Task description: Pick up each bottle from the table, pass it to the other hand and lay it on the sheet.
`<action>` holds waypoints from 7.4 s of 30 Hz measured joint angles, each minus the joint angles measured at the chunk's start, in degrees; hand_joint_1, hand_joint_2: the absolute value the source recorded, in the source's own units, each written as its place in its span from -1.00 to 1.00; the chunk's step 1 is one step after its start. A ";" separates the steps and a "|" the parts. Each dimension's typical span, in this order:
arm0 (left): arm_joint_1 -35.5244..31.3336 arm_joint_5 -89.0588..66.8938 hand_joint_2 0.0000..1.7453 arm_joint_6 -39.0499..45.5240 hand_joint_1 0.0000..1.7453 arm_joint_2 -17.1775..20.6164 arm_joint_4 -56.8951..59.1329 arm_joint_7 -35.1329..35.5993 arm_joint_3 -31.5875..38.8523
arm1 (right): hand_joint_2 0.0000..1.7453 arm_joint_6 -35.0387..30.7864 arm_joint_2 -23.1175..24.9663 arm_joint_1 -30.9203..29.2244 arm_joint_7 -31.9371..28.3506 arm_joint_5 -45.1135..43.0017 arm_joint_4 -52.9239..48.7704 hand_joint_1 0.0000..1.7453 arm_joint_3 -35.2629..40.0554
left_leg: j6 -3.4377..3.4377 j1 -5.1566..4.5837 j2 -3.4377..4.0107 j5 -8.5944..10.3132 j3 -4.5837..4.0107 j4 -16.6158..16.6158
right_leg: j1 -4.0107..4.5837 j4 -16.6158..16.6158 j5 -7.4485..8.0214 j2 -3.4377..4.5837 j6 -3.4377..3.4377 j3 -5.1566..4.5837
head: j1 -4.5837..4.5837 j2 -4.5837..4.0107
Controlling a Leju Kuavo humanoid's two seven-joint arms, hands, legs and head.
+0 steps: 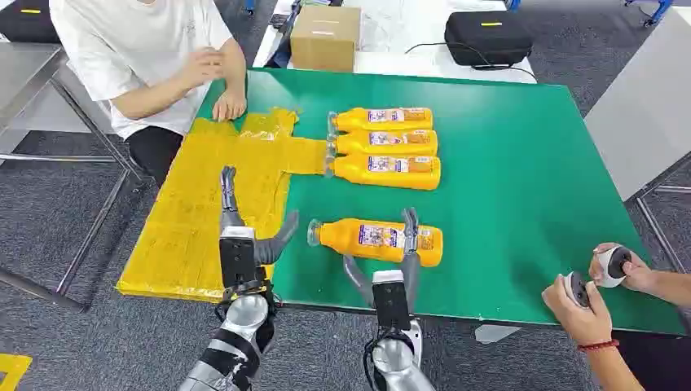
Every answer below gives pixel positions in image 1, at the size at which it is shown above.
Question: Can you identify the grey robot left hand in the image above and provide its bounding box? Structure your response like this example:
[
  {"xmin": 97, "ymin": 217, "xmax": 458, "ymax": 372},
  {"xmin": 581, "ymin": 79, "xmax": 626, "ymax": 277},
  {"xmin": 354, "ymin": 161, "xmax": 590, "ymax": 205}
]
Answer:
[{"xmin": 218, "ymin": 165, "xmax": 300, "ymax": 266}]

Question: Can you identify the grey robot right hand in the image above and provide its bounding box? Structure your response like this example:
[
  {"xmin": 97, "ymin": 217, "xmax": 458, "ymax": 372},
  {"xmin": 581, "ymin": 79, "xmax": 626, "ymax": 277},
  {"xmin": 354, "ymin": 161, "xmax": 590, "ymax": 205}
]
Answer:
[{"xmin": 342, "ymin": 207, "xmax": 423, "ymax": 314}]

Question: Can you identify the orange drink bottle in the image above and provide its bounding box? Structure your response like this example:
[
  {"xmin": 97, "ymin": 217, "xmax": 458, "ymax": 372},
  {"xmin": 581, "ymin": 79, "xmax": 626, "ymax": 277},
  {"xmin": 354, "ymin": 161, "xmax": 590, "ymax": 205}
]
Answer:
[
  {"xmin": 306, "ymin": 217, "xmax": 444, "ymax": 269},
  {"xmin": 323, "ymin": 153, "xmax": 442, "ymax": 191},
  {"xmin": 328, "ymin": 107, "xmax": 434, "ymax": 134},
  {"xmin": 325, "ymin": 129, "xmax": 439, "ymax": 157}
]

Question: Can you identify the yellow sheet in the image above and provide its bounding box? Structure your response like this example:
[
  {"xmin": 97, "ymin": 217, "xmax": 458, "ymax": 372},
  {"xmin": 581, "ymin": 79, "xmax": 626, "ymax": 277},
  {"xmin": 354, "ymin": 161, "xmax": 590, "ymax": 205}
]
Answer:
[{"xmin": 116, "ymin": 108, "xmax": 328, "ymax": 303}]

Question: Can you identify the grey paper scrap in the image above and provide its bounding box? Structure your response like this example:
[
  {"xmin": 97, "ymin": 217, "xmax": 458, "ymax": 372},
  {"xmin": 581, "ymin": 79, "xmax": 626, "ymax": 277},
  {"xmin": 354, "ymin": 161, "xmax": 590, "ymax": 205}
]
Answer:
[{"xmin": 474, "ymin": 324, "xmax": 522, "ymax": 345}]

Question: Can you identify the green table mat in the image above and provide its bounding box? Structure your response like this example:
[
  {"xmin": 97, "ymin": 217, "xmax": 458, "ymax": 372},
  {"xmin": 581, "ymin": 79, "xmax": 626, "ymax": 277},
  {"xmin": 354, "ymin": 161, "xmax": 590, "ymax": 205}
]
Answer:
[{"xmin": 194, "ymin": 68, "xmax": 687, "ymax": 336}]

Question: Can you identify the white black handheld controller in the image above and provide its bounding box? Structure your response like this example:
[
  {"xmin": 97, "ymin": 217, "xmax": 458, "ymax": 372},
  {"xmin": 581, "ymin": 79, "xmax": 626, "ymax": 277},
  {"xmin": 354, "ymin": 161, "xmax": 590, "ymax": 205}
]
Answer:
[
  {"xmin": 596, "ymin": 245, "xmax": 632, "ymax": 288},
  {"xmin": 564, "ymin": 271, "xmax": 592, "ymax": 310}
]

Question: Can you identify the black flat device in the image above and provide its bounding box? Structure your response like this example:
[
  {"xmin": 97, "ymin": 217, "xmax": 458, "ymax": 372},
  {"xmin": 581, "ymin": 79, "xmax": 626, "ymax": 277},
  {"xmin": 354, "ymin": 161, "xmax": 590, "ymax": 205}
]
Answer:
[{"xmin": 266, "ymin": 0, "xmax": 301, "ymax": 69}]

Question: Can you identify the standing person's left hand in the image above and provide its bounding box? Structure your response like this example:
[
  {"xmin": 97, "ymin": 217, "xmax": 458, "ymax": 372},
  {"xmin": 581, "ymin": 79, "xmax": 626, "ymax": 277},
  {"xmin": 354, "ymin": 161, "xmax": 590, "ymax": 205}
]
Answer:
[{"xmin": 541, "ymin": 272, "xmax": 614, "ymax": 346}]

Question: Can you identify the standing person's hand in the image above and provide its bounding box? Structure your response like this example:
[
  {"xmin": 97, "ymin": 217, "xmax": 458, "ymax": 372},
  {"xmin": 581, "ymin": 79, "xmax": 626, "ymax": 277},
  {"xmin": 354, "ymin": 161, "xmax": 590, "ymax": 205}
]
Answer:
[
  {"xmin": 588, "ymin": 243, "xmax": 657, "ymax": 295},
  {"xmin": 541, "ymin": 272, "xmax": 614, "ymax": 346}
]

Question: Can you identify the brown cardboard box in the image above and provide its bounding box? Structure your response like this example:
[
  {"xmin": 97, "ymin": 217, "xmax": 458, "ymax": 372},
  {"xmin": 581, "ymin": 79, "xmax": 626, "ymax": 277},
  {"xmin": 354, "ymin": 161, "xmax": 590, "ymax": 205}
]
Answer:
[{"xmin": 290, "ymin": 5, "xmax": 362, "ymax": 73}]

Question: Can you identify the seated person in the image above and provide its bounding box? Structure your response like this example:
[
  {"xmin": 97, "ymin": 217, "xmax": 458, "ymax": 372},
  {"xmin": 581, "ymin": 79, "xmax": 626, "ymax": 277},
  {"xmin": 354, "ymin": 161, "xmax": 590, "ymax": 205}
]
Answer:
[{"xmin": 48, "ymin": 0, "xmax": 249, "ymax": 187}]

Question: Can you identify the standing person's right hand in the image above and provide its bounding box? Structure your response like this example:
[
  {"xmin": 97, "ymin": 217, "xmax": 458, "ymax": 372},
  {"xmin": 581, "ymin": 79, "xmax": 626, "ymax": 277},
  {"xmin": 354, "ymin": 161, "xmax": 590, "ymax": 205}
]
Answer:
[{"xmin": 588, "ymin": 243, "xmax": 657, "ymax": 295}]

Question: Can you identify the black carry case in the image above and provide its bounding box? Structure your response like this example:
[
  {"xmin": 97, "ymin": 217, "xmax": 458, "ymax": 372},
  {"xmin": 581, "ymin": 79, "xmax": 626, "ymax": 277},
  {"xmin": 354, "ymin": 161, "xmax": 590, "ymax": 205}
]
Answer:
[
  {"xmin": 444, "ymin": 11, "xmax": 535, "ymax": 69},
  {"xmin": 0, "ymin": 0, "xmax": 61, "ymax": 44}
]

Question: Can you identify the white table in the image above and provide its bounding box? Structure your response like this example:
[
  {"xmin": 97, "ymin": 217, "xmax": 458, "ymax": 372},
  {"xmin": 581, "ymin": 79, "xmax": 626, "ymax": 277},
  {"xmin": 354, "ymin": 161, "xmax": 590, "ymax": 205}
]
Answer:
[{"xmin": 252, "ymin": 0, "xmax": 538, "ymax": 85}]

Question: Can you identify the pale grey table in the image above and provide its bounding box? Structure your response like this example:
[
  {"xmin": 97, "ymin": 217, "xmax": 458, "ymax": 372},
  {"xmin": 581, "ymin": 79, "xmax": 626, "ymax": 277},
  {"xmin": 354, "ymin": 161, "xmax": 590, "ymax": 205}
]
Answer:
[{"xmin": 584, "ymin": 6, "xmax": 691, "ymax": 274}]

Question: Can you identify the blue metal stand leg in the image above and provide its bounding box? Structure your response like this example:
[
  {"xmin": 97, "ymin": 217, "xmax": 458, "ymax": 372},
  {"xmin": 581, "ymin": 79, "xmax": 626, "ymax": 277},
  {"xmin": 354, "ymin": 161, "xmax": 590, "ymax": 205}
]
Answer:
[{"xmin": 625, "ymin": 0, "xmax": 675, "ymax": 28}]

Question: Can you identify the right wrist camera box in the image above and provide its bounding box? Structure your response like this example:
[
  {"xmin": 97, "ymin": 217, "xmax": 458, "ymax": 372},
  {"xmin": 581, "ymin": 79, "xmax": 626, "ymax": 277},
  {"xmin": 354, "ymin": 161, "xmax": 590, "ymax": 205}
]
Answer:
[{"xmin": 371, "ymin": 270, "xmax": 412, "ymax": 332}]

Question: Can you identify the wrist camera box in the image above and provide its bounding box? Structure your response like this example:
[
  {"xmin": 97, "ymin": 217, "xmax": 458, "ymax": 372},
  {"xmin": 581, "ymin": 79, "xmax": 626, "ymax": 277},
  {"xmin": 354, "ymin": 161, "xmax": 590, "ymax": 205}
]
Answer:
[
  {"xmin": 371, "ymin": 270, "xmax": 412, "ymax": 332},
  {"xmin": 218, "ymin": 226, "xmax": 268, "ymax": 295}
]

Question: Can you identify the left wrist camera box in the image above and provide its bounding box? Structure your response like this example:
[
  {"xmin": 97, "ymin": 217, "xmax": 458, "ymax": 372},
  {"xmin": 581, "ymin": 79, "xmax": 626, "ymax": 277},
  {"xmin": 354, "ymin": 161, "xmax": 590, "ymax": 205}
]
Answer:
[{"xmin": 218, "ymin": 226, "xmax": 268, "ymax": 295}]

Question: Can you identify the red bead bracelet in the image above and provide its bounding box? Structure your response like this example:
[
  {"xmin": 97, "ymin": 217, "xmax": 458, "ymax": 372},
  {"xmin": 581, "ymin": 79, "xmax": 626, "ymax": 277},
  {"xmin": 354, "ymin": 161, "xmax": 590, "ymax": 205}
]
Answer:
[{"xmin": 576, "ymin": 338, "xmax": 621, "ymax": 354}]

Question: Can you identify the black cable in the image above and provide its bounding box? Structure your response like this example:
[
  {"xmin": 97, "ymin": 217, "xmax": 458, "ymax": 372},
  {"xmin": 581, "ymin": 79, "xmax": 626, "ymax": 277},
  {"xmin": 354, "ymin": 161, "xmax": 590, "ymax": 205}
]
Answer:
[{"xmin": 404, "ymin": 42, "xmax": 538, "ymax": 82}]

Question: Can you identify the steel frame table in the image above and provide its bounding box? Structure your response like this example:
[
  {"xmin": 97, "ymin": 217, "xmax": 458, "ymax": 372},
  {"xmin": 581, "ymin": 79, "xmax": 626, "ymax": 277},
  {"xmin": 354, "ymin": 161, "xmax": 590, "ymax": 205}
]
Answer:
[{"xmin": 0, "ymin": 42, "xmax": 149, "ymax": 314}]

